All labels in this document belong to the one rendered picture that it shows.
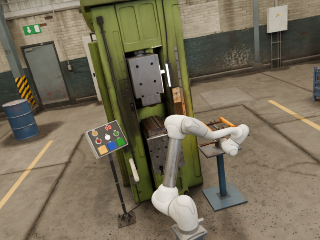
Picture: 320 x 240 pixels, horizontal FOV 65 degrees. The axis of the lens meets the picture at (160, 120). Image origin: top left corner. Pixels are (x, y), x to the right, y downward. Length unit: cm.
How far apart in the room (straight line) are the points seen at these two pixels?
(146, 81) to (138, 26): 56
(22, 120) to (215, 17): 636
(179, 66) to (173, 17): 51
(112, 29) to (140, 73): 50
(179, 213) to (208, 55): 744
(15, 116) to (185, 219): 559
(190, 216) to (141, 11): 195
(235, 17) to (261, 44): 128
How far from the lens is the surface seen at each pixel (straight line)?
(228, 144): 225
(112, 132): 260
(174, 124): 187
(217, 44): 894
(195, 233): 199
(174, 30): 281
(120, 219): 318
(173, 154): 191
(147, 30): 275
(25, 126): 694
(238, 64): 926
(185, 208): 184
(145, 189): 327
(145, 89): 264
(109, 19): 269
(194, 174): 336
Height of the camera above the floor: 203
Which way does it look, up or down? 20 degrees down
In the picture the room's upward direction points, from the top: 10 degrees counter-clockwise
